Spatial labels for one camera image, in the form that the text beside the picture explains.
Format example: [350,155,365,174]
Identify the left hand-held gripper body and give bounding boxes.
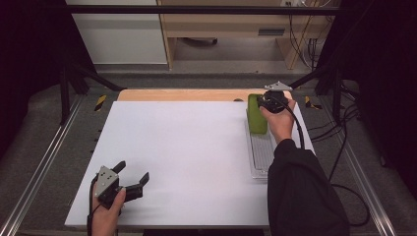
[93,165,145,210]

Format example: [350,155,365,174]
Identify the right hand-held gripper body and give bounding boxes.
[256,81,294,114]

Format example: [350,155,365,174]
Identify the clear plastic package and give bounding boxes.
[244,107,279,181]

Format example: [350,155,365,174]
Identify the person's right hand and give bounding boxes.
[260,98,298,146]

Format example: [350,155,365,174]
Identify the person's left hand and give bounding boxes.
[91,187,127,232]

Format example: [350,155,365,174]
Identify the yellow black tape marker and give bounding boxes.
[93,94,108,112]
[304,95,325,111]

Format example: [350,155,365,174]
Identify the white board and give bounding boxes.
[64,100,317,229]

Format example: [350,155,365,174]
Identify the black metal stand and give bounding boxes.
[288,62,345,124]
[58,62,128,126]

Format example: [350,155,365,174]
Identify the wooden table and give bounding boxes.
[117,88,294,103]

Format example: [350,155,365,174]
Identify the wooden desk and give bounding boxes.
[156,0,332,71]

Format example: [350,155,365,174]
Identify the dark curtain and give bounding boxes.
[316,0,417,200]
[0,0,96,162]

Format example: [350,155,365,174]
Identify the white cabinet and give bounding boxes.
[65,0,168,66]

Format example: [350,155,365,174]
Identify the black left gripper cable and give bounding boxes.
[86,175,100,236]

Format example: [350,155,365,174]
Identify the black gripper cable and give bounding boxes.
[86,175,100,236]
[276,97,372,228]

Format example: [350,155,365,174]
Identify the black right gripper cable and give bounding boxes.
[276,97,372,228]

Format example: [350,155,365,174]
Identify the hanging desk cables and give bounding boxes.
[287,13,326,71]

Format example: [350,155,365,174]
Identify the aluminium rail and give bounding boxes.
[319,97,398,236]
[0,94,85,236]

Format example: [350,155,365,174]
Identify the black floor cables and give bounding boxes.
[307,83,363,181]

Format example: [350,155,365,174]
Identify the black horizontal frame bar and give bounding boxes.
[62,4,342,16]

